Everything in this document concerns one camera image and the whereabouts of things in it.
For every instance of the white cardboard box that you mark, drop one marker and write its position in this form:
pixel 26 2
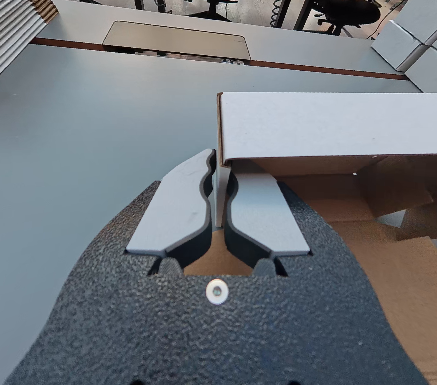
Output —
pixel 307 125

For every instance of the stack of flat cardboard sheets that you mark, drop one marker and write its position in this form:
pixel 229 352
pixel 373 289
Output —
pixel 20 9

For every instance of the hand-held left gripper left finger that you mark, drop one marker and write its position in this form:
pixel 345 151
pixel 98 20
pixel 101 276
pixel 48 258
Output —
pixel 170 217

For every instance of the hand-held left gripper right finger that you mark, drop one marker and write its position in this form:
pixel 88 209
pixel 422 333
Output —
pixel 266 217

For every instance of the folded white box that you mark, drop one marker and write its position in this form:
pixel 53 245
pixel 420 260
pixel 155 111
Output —
pixel 396 46
pixel 420 16
pixel 425 70

